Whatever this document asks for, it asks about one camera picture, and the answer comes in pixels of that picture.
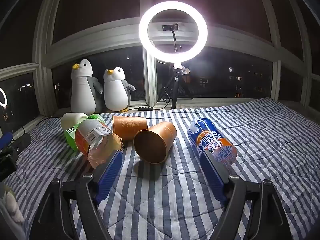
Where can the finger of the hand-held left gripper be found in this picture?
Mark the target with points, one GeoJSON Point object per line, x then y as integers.
{"type": "Point", "coordinates": [21, 142]}

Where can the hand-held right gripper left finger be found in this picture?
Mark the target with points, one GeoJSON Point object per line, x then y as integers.
{"type": "Point", "coordinates": [110, 177]}

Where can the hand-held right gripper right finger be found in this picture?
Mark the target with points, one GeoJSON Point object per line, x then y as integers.
{"type": "Point", "coordinates": [213, 173]}

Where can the plain orange paper cup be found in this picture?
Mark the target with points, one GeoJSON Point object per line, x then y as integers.
{"type": "Point", "coordinates": [152, 145]}

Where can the patterned orange paper cup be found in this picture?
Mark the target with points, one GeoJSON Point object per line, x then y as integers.
{"type": "Point", "coordinates": [130, 127]}

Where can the white cup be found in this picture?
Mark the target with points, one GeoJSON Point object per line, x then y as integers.
{"type": "Point", "coordinates": [71, 120]}

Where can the blue and orange soda bottle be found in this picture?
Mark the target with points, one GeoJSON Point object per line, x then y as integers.
{"type": "Point", "coordinates": [212, 140]}

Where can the clear bottle with orange label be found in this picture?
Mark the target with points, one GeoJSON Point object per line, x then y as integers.
{"type": "Point", "coordinates": [97, 140]}

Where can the striped blanket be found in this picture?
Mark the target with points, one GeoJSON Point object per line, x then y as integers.
{"type": "Point", "coordinates": [175, 192]}

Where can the green plastic bottle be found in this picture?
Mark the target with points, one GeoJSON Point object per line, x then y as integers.
{"type": "Point", "coordinates": [71, 136]}

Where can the tall penguin plush toy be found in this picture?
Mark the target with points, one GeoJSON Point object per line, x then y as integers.
{"type": "Point", "coordinates": [83, 90]}

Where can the small penguin plush toy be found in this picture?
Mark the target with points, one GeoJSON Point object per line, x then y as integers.
{"type": "Point", "coordinates": [116, 92]}

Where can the black tripod stand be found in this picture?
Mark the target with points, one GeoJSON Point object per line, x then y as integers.
{"type": "Point", "coordinates": [176, 90]}

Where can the black phone holder clip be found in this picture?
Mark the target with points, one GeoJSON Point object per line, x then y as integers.
{"type": "Point", "coordinates": [170, 27]}

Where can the white window frame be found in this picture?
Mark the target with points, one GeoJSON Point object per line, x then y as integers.
{"type": "Point", "coordinates": [100, 40]}

